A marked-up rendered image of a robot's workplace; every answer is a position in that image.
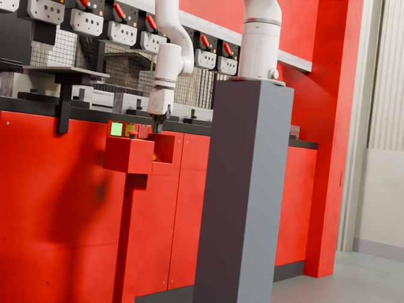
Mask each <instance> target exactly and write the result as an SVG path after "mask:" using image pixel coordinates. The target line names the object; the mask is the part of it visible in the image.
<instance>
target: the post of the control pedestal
mask: <svg viewBox="0 0 404 303"><path fill-rule="evenodd" d="M147 179H148V174H130V173H126V180H125V186H124V197H123V208H122V214H121V225H120V235H119V242H118V253H117V264H116V270H115V281H114V292H113V298H112V303H134V301H135V290H136V279H137V273H138V262H139V252H140V245H141V235H142V224H143V217H144V206H145V196H146V190H147Z"/></svg>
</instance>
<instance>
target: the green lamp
mask: <svg viewBox="0 0 404 303"><path fill-rule="evenodd" d="M121 130H122V124H120V123H112V129H111V135H120V136H121Z"/></svg>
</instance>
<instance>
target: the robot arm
mask: <svg viewBox="0 0 404 303"><path fill-rule="evenodd" d="M243 3H244V7H245V15H244V20H243V31H242V41H241V47H240V58H239V69H238V75H237V76H232V77H231V76H228V77H227V78H226V80H250V81H266V82H270V83H273V84H277V85H282V86H286V84H285V83H284V82H280V81H276V80H275V79H277V78H278V71H277V70H276V68H277V58H278V47H279V41H280V31H281V20H282V12H281V9H280V6H279V5H278V2H277V0H243ZM155 22H156V27H157V29H158V30H159V31H160V32H162V33H163V34H165V35H166V36H167V37H168V38H169V39H170V40H171V41H172V43H173V44H171V43H160V44H159V49H158V57H157V61H156V68H155V75H154V80H153V84H155V85H156V86H154V87H153V88H152V90H151V93H150V97H149V100H148V106H147V112H148V113H150V114H149V116H151V117H152V119H153V128H152V133H155V134H161V131H162V124H164V121H165V120H169V116H170V115H171V113H172V110H173V101H174V89H172V88H175V87H176V80H177V77H178V76H180V77H188V76H190V75H191V74H192V72H193V69H194V50H193V45H192V42H191V39H190V37H189V36H188V34H187V32H186V31H185V30H184V28H183V27H182V26H181V24H180V22H179V0H155Z"/></svg>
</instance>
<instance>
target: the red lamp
mask: <svg viewBox="0 0 404 303"><path fill-rule="evenodd" d="M147 136H148V127H144V126H139V132H138V138H147Z"/></svg>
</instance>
